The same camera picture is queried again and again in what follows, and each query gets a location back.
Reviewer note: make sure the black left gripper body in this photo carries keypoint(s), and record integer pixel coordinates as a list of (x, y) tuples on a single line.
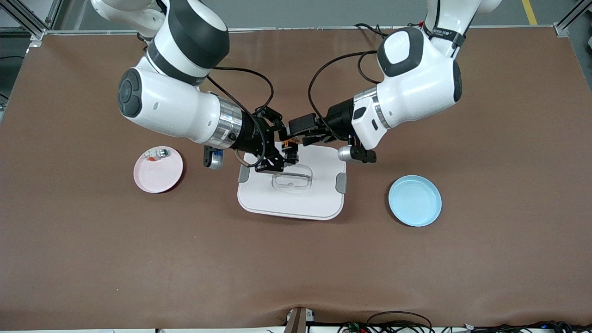
[(340, 117)]

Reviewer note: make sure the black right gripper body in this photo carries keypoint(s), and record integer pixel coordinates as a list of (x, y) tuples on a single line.
[(251, 134)]

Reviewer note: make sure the orange and black push-button switch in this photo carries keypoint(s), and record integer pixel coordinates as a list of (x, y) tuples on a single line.
[(291, 155)]

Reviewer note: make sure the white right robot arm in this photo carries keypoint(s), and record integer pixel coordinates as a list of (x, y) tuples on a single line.
[(175, 106)]

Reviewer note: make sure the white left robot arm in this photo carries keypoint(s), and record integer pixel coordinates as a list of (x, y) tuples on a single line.
[(416, 88)]

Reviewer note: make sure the white lidded storage box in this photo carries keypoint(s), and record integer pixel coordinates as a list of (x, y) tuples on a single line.
[(286, 203)]

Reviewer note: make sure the pink round plate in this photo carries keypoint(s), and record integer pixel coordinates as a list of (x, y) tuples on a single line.
[(157, 178)]

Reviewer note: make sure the light blue round plate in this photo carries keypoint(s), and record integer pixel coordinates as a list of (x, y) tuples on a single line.
[(415, 201)]

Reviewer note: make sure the silver table edge rail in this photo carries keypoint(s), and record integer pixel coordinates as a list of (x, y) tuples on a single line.
[(286, 29)]

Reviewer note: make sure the white switch with green button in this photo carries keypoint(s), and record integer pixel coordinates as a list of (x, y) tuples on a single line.
[(163, 152)]

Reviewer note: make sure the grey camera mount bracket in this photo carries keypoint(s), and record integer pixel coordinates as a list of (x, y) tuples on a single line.
[(296, 321)]

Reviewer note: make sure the aluminium frame profile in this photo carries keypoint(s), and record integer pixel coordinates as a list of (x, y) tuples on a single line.
[(39, 33), (562, 28)]

